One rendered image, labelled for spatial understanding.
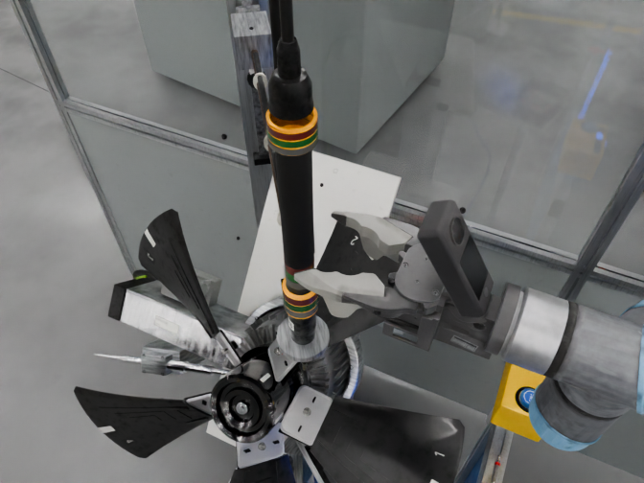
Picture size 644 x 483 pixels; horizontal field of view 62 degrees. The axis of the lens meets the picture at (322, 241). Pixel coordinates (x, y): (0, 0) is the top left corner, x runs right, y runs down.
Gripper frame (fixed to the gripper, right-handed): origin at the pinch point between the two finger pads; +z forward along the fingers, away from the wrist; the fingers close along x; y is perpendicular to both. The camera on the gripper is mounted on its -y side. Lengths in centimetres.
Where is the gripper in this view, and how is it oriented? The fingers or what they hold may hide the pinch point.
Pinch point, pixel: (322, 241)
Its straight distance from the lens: 56.4
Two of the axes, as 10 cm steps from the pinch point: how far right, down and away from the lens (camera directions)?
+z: -9.1, -3.2, 2.7
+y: 0.0, 6.5, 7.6
